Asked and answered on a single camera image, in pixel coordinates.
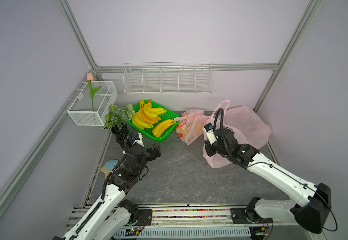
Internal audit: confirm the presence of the plain pink plastic bag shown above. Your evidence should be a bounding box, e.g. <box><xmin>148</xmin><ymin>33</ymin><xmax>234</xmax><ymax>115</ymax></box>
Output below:
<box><xmin>203</xmin><ymin>100</ymin><xmax>272</xmax><ymax>168</ymax></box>

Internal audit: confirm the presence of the printed pink plastic bag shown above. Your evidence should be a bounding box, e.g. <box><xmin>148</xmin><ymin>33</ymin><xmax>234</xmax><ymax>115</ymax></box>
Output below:
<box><xmin>174</xmin><ymin>109</ymin><xmax>209</xmax><ymax>145</ymax></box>

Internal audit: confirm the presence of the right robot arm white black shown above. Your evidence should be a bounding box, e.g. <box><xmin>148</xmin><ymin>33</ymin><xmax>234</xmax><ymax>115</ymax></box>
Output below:
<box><xmin>203</xmin><ymin>124</ymin><xmax>332</xmax><ymax>234</ymax></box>

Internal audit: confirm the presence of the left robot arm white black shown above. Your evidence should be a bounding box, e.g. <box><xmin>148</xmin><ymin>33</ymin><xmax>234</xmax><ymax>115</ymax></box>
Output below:
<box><xmin>53</xmin><ymin>143</ymin><xmax>162</xmax><ymax>240</ymax></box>

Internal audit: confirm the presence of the yellow banana bunch in basket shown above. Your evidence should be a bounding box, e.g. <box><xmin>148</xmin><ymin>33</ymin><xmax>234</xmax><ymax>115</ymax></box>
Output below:
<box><xmin>131</xmin><ymin>98</ymin><xmax>178</xmax><ymax>138</ymax></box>

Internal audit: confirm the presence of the black plant vase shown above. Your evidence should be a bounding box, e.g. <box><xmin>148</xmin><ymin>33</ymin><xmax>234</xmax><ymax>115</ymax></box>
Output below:
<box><xmin>111</xmin><ymin>123</ymin><xmax>131</xmax><ymax>149</ymax></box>

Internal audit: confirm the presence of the yellow white work glove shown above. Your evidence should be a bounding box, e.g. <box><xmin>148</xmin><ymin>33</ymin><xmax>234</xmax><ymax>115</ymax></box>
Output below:
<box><xmin>101</xmin><ymin>166</ymin><xmax>112</xmax><ymax>178</ymax></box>

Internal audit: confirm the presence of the green potted plant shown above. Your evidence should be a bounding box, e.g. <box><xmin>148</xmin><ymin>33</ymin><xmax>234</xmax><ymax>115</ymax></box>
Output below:
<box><xmin>100</xmin><ymin>104</ymin><xmax>136</xmax><ymax>133</ymax></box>

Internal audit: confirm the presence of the green plastic basket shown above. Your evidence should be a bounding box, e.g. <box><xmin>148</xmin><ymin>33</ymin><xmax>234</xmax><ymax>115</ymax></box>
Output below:
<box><xmin>124</xmin><ymin>100</ymin><xmax>181</xmax><ymax>144</ymax></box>

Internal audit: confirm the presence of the pink artificial tulip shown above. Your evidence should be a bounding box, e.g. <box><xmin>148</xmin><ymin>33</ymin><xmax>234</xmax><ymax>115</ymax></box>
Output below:
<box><xmin>86</xmin><ymin>73</ymin><xmax>101</xmax><ymax>111</ymax></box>

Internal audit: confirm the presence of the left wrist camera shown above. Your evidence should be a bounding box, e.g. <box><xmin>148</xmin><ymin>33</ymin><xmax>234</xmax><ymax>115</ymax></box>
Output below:
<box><xmin>130</xmin><ymin>133</ymin><xmax>145</xmax><ymax>147</ymax></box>

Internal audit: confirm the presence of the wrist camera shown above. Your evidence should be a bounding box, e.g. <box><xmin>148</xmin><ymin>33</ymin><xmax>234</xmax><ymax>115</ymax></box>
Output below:
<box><xmin>130</xmin><ymin>133</ymin><xmax>145</xmax><ymax>147</ymax></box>
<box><xmin>203</xmin><ymin>123</ymin><xmax>217</xmax><ymax>145</ymax></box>

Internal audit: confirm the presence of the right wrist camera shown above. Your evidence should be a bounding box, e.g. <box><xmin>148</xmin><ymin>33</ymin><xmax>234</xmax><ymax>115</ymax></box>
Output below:
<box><xmin>203</xmin><ymin>123</ymin><xmax>217</xmax><ymax>145</ymax></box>

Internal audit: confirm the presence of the white wire basket left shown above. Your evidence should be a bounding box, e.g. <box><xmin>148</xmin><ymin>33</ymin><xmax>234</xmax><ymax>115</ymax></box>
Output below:
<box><xmin>67</xmin><ymin>81</ymin><xmax>118</xmax><ymax>127</ymax></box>

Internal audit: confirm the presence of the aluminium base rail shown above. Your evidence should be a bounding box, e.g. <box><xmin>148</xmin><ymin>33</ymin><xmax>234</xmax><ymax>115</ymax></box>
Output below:
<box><xmin>65</xmin><ymin>204</ymin><xmax>319</xmax><ymax>240</ymax></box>

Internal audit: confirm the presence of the white wire shelf back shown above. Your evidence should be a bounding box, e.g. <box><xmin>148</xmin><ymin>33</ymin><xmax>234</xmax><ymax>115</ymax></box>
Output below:
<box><xmin>123</xmin><ymin>62</ymin><xmax>214</xmax><ymax>95</ymax></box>

